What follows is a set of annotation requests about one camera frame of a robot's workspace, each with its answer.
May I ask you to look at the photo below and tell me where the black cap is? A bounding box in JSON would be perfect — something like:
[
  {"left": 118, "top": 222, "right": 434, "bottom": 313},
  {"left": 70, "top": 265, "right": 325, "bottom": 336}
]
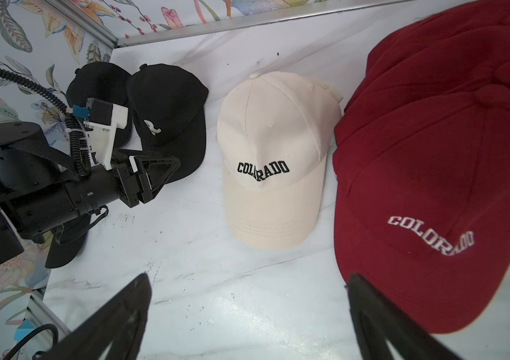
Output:
[
  {"left": 65, "top": 61, "right": 133, "bottom": 149},
  {"left": 46, "top": 214, "right": 91, "bottom": 269},
  {"left": 126, "top": 64, "right": 208, "bottom": 183}
]

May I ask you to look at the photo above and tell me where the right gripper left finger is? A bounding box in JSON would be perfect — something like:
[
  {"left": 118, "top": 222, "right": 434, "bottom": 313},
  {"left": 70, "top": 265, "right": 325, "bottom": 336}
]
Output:
[{"left": 41, "top": 273, "right": 152, "bottom": 360}]

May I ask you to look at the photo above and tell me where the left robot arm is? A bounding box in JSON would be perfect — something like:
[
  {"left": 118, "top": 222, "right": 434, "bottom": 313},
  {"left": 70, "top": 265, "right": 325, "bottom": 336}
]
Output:
[{"left": 0, "top": 62, "right": 181, "bottom": 265}]

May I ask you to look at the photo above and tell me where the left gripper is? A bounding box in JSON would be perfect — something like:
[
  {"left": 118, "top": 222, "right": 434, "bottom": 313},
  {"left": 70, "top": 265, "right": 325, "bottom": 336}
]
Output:
[{"left": 11, "top": 155, "right": 181, "bottom": 236}]

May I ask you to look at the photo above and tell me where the cream cap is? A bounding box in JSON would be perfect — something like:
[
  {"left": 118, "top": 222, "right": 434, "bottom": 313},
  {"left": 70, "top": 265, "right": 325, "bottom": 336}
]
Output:
[{"left": 216, "top": 71, "right": 342, "bottom": 250}]

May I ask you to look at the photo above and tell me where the red cap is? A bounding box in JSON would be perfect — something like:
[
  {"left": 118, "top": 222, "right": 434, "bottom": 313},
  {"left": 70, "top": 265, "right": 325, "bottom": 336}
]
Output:
[
  {"left": 334, "top": 85, "right": 510, "bottom": 334},
  {"left": 335, "top": 1, "right": 510, "bottom": 143}
]

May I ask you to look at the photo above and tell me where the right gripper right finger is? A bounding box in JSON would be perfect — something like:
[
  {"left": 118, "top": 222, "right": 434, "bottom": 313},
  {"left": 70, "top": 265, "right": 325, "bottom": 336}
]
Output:
[{"left": 346, "top": 274, "right": 460, "bottom": 359}]

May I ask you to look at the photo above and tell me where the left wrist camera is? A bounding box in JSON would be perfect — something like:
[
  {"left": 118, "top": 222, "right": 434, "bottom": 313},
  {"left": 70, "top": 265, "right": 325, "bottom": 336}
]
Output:
[{"left": 72, "top": 97, "right": 128, "bottom": 171}]

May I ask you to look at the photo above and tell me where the blue sticky note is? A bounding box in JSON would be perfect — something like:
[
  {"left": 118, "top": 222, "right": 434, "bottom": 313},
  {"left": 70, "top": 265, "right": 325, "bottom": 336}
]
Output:
[{"left": 14, "top": 319, "right": 35, "bottom": 342}]

